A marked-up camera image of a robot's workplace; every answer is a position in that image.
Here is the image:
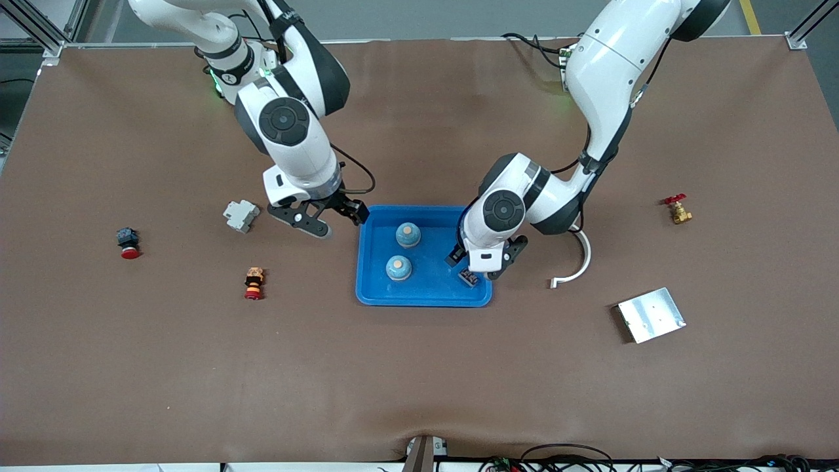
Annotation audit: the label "brass valve red handle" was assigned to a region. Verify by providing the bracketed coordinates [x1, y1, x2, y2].
[663, 194, 693, 226]

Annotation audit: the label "red pushbutton blue-black base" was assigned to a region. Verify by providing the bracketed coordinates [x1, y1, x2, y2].
[116, 227, 141, 260]

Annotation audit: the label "blue plastic tray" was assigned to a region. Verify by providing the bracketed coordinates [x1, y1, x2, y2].
[355, 205, 493, 308]

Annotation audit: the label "black base cables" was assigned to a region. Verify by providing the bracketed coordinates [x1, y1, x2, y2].
[501, 31, 568, 69]

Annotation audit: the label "white circuit breaker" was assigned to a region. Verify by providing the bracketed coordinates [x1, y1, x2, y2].
[223, 199, 262, 235]

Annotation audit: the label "brown table mat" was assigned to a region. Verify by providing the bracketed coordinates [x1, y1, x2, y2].
[0, 36, 839, 467]

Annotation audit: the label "white curved plastic bracket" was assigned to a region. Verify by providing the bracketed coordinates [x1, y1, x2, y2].
[549, 223, 593, 290]

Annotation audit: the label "aluminium frame post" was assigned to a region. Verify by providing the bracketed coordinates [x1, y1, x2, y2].
[0, 0, 89, 63]
[785, 0, 839, 50]

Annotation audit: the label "grey metal edge bracket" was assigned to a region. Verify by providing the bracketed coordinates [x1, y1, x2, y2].
[401, 435, 448, 472]

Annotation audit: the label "silver metal plate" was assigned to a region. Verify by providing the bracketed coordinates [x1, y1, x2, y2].
[616, 287, 687, 345]

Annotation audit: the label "black looped cable bundle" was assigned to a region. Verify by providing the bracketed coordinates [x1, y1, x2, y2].
[478, 444, 617, 472]

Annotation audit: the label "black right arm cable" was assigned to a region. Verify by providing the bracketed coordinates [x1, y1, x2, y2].
[331, 143, 378, 196]

